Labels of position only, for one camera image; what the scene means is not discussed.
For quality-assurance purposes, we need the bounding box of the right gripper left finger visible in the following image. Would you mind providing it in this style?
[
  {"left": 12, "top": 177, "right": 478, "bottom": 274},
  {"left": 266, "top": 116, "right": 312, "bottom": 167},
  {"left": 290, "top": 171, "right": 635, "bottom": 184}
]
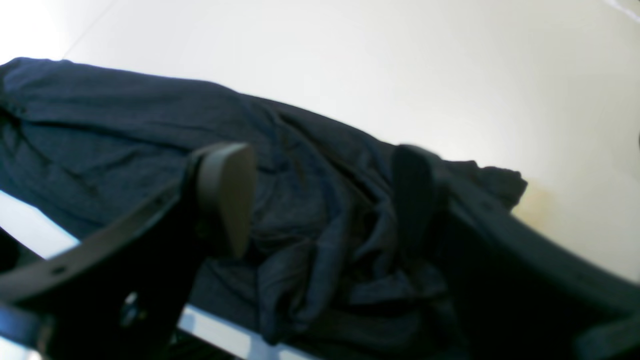
[{"left": 1, "top": 142, "right": 257, "bottom": 360}]

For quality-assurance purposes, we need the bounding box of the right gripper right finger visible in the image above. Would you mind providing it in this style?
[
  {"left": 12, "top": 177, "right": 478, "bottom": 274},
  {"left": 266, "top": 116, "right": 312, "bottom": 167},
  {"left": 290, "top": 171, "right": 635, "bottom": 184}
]
[{"left": 392, "top": 145, "right": 640, "bottom": 360}]

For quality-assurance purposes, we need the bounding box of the black T-shirt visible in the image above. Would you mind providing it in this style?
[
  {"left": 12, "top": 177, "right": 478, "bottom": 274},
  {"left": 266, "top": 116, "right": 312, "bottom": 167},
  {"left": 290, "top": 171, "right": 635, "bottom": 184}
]
[{"left": 1, "top": 57, "right": 527, "bottom": 360}]

